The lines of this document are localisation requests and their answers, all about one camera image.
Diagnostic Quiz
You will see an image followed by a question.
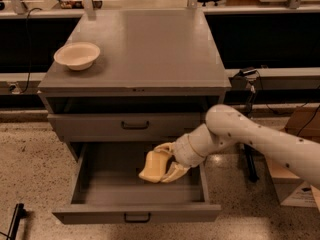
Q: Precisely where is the grey drawer cabinet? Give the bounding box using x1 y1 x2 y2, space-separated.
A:
37 7 232 225

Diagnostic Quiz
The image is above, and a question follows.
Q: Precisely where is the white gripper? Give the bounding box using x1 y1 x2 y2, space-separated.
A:
154 134 205 183

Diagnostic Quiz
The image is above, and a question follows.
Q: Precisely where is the cardboard box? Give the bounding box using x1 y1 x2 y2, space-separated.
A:
266 107 320 210

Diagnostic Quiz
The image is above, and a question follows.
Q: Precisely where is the open grey bottom drawer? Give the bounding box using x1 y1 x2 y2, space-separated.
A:
53 142 221 224

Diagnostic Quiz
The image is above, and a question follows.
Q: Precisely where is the black stand bottom left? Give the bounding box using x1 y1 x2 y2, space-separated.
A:
0 203 27 240

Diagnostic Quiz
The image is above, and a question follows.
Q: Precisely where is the black stand with adapter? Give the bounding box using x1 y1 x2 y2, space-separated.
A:
229 66 268 183

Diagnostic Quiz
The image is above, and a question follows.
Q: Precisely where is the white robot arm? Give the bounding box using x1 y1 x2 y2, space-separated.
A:
156 105 320 188

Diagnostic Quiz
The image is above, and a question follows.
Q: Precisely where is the black cable on left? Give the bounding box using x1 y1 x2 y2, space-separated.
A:
9 7 44 94

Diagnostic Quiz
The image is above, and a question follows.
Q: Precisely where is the closed grey middle drawer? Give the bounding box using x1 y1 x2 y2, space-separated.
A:
48 113 204 142

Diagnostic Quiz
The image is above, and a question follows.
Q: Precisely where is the white bowl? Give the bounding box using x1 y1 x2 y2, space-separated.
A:
54 42 100 71

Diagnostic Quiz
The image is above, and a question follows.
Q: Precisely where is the yellow sponge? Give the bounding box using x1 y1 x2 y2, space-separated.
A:
139 151 171 183

